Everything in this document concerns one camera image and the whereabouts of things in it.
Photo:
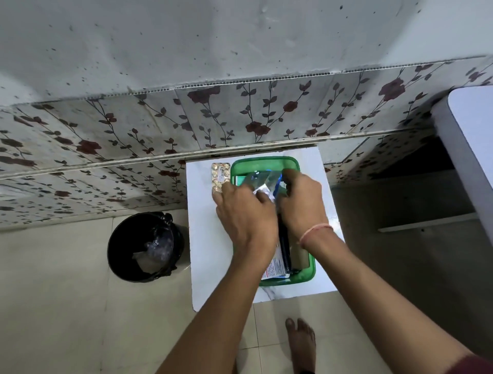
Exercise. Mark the green plastic tray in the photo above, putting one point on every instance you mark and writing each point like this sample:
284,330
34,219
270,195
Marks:
265,163

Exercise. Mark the maroon sleeve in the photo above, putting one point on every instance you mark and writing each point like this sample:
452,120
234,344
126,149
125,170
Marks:
472,366

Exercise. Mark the person's right fingers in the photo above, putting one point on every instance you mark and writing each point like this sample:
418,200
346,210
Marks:
294,176

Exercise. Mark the orange pill blister pack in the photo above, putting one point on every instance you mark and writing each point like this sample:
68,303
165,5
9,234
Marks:
220,175

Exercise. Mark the person's right hand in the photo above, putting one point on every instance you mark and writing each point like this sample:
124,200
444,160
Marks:
302,204

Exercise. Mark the person's left hand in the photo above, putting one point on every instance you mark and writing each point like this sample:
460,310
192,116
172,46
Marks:
246,219

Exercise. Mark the black trash bin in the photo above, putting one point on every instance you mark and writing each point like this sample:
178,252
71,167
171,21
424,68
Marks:
134,246

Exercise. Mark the long black case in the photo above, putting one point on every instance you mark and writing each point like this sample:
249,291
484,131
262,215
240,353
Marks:
284,246

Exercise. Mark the white red medicine box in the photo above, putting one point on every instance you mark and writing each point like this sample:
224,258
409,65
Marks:
274,267

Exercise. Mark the person's left thumb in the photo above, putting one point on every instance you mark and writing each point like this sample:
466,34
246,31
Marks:
265,197

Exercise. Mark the person's right forearm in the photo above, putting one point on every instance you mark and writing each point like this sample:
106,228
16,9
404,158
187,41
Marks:
377,304

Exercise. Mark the person's foot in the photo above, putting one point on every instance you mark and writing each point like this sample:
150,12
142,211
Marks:
301,346

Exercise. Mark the brown flat packet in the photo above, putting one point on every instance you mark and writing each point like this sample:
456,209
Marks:
302,259

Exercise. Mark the pink thread wristband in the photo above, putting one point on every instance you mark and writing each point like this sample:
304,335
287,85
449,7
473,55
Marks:
312,231

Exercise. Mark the clear plastic medicine pouch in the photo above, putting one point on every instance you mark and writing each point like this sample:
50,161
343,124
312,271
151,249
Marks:
264,182

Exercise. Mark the white cabinet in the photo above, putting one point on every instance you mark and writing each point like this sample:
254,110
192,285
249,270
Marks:
468,146

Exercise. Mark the person's left forearm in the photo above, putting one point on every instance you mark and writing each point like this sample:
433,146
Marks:
215,319

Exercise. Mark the white shelf board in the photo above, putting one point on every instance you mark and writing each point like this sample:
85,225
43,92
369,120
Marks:
427,222

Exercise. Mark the crumpled clear plastic wrapper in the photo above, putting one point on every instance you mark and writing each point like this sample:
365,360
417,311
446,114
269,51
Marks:
152,252

